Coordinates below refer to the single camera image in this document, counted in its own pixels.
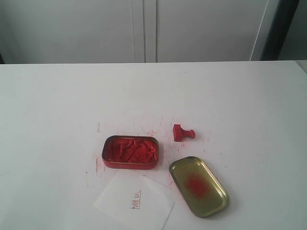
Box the gold metal tin lid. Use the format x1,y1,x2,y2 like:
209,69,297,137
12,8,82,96
169,156,229,218

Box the white cabinet doors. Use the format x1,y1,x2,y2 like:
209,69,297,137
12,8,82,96
0,0,269,64

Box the red plastic stamp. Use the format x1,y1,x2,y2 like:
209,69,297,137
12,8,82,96
173,124,195,142

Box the red ink tin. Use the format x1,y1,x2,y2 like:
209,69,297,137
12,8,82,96
102,135,159,170

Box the white paper sheet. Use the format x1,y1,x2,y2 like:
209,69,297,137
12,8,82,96
94,170,175,230

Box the dark vertical post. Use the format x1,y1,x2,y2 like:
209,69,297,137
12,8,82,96
260,0,300,61

